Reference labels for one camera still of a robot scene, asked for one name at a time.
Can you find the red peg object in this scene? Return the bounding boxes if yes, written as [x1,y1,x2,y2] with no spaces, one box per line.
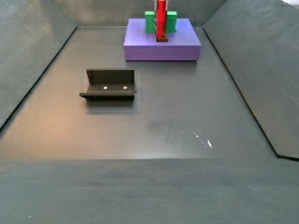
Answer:
[156,0,166,39]

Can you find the purple base board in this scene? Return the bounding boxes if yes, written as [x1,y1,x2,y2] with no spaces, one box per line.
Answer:
[124,18,202,61]

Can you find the brown upright block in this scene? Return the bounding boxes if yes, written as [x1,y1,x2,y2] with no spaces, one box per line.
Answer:
[154,0,171,43]

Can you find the green left block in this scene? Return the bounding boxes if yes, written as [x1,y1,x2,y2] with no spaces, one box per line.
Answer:
[144,10,155,33]

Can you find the green block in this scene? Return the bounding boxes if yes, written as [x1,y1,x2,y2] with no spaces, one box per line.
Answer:
[167,11,178,33]
[144,10,155,33]

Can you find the green right block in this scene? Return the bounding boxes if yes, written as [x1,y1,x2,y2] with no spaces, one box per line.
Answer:
[167,11,178,33]

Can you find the black angle bracket holder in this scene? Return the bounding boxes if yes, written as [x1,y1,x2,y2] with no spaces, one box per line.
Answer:
[79,69,136,99]

